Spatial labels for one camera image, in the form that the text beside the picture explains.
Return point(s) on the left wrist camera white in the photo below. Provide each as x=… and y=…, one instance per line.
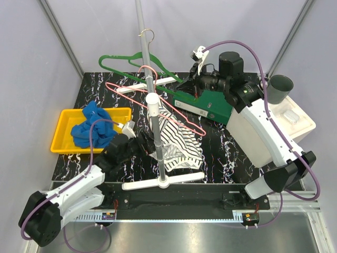
x=127, y=129

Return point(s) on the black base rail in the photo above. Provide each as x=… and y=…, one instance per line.
x=179, y=202

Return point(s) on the blue tank top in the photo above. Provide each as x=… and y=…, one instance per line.
x=97, y=128

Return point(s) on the pink wire hanger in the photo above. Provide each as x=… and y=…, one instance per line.
x=153, y=100

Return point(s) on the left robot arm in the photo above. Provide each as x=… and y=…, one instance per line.
x=46, y=214

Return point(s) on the grey clothes stand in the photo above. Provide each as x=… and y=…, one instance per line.
x=163, y=181

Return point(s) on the yellow plastic tray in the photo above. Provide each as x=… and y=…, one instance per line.
x=63, y=141

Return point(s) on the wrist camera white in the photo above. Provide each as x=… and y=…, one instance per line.
x=127, y=129
x=199, y=55

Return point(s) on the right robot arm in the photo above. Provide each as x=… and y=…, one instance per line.
x=247, y=99

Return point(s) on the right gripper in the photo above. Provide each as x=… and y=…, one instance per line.
x=192, y=85

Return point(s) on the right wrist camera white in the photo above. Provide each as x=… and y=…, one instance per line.
x=199, y=55

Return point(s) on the grey mug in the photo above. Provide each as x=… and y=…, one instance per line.
x=278, y=88

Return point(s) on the green ring binder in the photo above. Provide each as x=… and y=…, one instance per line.
x=210, y=105

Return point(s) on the white foam box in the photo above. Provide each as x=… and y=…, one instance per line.
x=289, y=117

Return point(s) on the striped tank top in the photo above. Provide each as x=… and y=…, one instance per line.
x=181, y=150

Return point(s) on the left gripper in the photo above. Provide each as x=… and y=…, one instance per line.
x=146, y=148

